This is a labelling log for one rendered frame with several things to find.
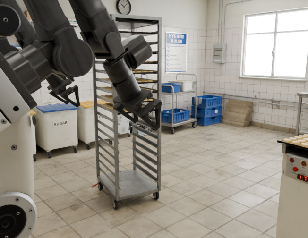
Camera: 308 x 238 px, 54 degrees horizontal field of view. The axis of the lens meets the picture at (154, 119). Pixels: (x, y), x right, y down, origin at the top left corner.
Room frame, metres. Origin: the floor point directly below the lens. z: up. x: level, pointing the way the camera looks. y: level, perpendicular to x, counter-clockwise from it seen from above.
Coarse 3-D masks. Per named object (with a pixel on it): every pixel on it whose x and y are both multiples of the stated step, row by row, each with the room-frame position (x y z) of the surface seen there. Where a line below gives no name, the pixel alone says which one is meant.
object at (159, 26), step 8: (160, 24) 2.87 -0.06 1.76; (160, 32) 2.87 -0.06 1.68; (160, 40) 2.87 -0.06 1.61; (160, 48) 2.87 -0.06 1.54; (160, 56) 2.87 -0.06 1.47; (160, 64) 2.87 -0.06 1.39; (160, 72) 2.87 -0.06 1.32; (160, 80) 2.87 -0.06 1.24; (160, 88) 2.87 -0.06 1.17; (160, 96) 2.87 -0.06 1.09; (160, 120) 2.87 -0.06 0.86; (160, 128) 2.87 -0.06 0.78; (160, 136) 2.87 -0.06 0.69; (160, 144) 2.87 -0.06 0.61; (160, 152) 2.87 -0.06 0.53; (160, 160) 2.87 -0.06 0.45; (160, 168) 2.87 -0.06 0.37; (160, 176) 2.87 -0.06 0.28; (160, 184) 2.87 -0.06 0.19
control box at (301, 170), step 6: (288, 156) 1.86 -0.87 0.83; (294, 156) 1.83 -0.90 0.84; (288, 162) 1.86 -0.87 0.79; (294, 162) 1.83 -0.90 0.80; (300, 162) 1.79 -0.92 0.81; (306, 162) 1.76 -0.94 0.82; (288, 168) 1.86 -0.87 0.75; (300, 168) 1.79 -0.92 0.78; (306, 168) 1.76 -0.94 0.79; (288, 174) 1.85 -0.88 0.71; (294, 174) 1.82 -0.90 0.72; (300, 174) 1.79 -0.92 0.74; (306, 174) 1.76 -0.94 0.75; (306, 180) 1.75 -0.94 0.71
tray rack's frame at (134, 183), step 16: (128, 16) 2.72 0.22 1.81; (144, 16) 2.79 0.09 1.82; (96, 96) 3.20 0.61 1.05; (96, 112) 3.20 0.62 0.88; (96, 128) 3.20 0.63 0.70; (96, 144) 3.19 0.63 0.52; (96, 160) 3.20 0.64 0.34; (112, 176) 3.19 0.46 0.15; (128, 176) 3.19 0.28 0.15; (144, 176) 3.19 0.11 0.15; (112, 192) 2.78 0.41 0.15; (128, 192) 2.78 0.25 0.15; (144, 192) 2.79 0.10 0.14
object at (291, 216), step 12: (300, 156) 1.83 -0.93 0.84; (288, 180) 1.88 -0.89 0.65; (300, 180) 1.81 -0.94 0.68; (288, 192) 1.88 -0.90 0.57; (300, 192) 1.81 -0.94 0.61; (288, 204) 1.87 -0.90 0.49; (300, 204) 1.80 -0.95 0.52; (288, 216) 1.86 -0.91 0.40; (300, 216) 1.79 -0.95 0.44; (276, 228) 1.93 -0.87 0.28; (288, 228) 1.86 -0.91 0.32; (300, 228) 1.79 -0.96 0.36
